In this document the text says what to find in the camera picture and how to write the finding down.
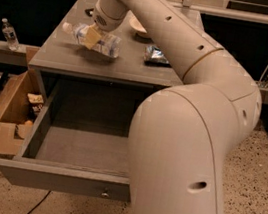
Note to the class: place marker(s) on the clear water bottle on ledge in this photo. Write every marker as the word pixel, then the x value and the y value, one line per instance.
pixel 10 35

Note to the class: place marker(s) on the grey cabinet with counter top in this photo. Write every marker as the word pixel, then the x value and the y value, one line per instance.
pixel 62 55

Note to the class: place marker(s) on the metal drawer knob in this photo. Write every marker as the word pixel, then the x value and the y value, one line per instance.
pixel 105 194

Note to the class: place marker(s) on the white paper bowl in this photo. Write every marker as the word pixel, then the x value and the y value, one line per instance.
pixel 138 27

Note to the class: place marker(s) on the blue label plastic bottle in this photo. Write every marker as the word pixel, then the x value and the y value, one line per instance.
pixel 108 44

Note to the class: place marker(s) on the black remote control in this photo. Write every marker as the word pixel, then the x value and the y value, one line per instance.
pixel 89 12

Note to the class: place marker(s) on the grey open top drawer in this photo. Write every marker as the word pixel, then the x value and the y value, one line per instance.
pixel 76 150

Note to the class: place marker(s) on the crumpled silver blue chip bag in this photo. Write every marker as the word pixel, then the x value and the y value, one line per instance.
pixel 154 55

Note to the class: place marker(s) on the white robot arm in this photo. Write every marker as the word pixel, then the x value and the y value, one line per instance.
pixel 179 136

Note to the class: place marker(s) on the brown cardboard box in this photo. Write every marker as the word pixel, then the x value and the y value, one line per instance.
pixel 15 120

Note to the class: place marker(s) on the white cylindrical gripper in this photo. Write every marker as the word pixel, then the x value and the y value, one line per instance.
pixel 106 21

